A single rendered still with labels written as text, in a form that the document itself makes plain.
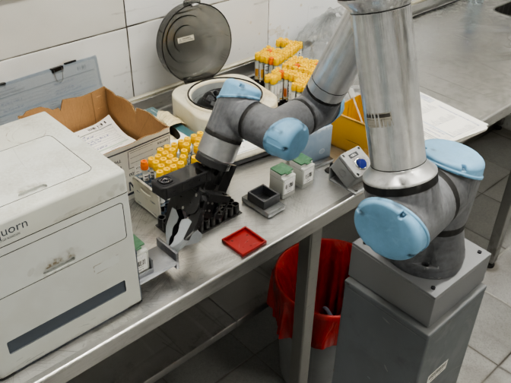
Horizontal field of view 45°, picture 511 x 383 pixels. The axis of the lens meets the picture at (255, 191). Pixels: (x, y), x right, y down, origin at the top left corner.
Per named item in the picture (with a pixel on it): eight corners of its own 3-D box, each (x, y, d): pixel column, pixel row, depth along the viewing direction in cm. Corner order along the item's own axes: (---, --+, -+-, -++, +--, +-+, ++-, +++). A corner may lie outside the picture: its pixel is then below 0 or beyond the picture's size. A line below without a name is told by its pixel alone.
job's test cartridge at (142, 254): (132, 281, 115) (128, 255, 112) (119, 268, 118) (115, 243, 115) (150, 272, 118) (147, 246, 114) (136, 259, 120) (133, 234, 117)
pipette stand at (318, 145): (302, 173, 154) (305, 138, 148) (285, 161, 158) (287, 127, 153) (333, 162, 159) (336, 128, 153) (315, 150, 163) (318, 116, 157)
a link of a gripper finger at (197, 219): (194, 244, 119) (211, 203, 118) (188, 243, 118) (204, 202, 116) (179, 232, 122) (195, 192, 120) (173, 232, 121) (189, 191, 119)
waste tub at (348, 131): (367, 161, 159) (372, 127, 153) (325, 143, 166) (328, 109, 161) (395, 142, 167) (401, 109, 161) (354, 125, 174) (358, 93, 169)
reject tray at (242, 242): (242, 257, 128) (242, 254, 127) (221, 242, 132) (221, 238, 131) (266, 243, 131) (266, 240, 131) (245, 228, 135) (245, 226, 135)
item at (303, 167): (302, 189, 148) (303, 166, 144) (287, 181, 151) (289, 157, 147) (313, 183, 150) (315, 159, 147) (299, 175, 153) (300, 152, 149)
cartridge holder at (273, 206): (268, 219, 138) (268, 206, 136) (241, 201, 144) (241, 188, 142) (285, 209, 141) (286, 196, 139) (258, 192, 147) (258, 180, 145)
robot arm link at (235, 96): (251, 88, 111) (217, 72, 115) (228, 144, 113) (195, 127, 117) (274, 95, 117) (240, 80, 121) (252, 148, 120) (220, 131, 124)
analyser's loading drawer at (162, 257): (87, 319, 110) (82, 299, 107) (68, 299, 114) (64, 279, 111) (179, 268, 122) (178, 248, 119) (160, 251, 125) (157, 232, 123)
